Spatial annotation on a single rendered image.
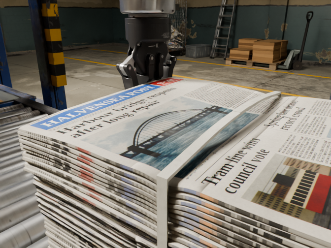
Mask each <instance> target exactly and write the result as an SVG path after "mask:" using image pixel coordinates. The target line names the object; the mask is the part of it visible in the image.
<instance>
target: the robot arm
mask: <svg viewBox="0 0 331 248"><path fill-rule="evenodd" d="M120 12H121V13H123V14H129V17H128V18H125V31H126V40H127V41H128V42H129V49H128V52H127V55H128V57H127V58H126V60H125V61H124V62H123V63H120V62H119V63H117V65H116V68H117V70H118V71H119V73H120V74H121V76H122V80H123V84H124V88H125V90H126V89H129V88H132V87H135V86H138V85H142V84H145V83H148V82H151V81H155V80H159V79H163V78H167V77H172V74H173V69H174V66H175V64H176V61H177V57H176V56H171V55H170V54H169V53H168V48H167V45H166V42H167V41H169V40H170V39H171V18H167V14H173V13H174V12H175V0H120Z"/></svg>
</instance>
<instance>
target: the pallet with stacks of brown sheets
mask: <svg viewBox="0 0 331 248"><path fill-rule="evenodd" d="M287 44H288V40H275V39H267V40H264V39H256V38H242V39H239V43H238V48H233V49H230V57H229V58H226V64H228V65H236V66H244V67H252V68H261V69H269V70H277V67H278V65H283V64H284V63H285V61H286V58H285V57H286V56H287ZM236 61H245V62H247V64H246V65H242V64H233V63H235V62H236ZM255 62H258V63H267V64H269V68H268V67H259V66H254V63H255Z"/></svg>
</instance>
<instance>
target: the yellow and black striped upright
mask: <svg viewBox="0 0 331 248"><path fill-rule="evenodd" d="M40 4H41V11H42V18H43V25H44V32H45V39H46V46H47V53H48V60H49V67H50V74H51V81H52V85H53V86H55V87H60V86H65V85H67V82H66V69H65V61H64V54H63V45H62V37H61V29H60V21H59V13H58V5H57V0H40Z"/></svg>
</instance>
